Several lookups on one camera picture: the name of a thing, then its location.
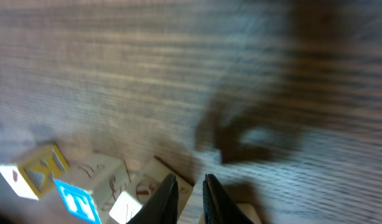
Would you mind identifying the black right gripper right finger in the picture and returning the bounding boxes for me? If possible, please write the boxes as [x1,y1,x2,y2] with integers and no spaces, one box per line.
[203,174,253,224]

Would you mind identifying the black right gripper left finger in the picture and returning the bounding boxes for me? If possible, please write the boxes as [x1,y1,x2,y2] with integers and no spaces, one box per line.
[128,174,179,224]

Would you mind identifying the red M wooden block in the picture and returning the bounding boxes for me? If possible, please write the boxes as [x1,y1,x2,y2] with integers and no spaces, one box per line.
[109,157,193,223]

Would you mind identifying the red drawing wooden block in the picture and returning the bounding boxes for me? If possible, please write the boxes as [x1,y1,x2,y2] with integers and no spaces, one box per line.
[57,153,130,223]

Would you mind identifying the yellow K wooden block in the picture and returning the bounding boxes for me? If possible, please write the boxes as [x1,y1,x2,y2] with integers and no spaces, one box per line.
[0,142,70,200]

